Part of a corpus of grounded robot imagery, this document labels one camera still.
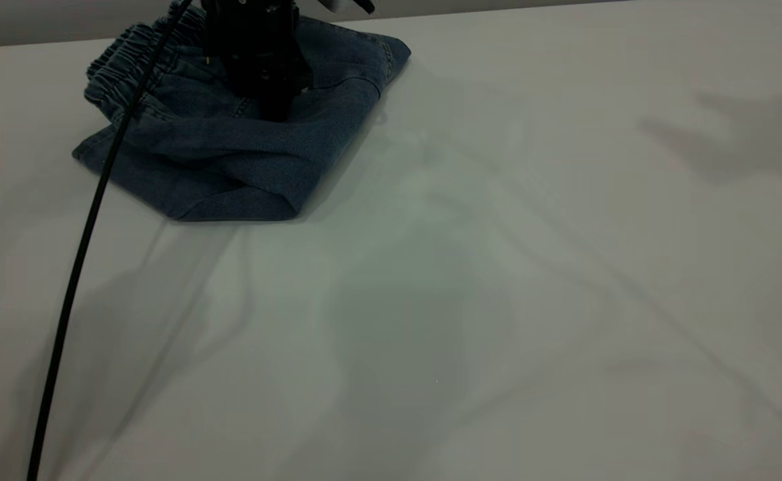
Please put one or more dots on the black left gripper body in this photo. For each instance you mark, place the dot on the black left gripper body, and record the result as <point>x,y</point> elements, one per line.
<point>257,47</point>

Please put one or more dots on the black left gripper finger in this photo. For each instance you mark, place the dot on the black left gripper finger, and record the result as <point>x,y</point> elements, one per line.
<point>284,107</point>
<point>268,107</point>

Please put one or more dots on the blue denim shorts basketball print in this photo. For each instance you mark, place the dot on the blue denim shorts basketball print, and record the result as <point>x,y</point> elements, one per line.
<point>230,160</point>

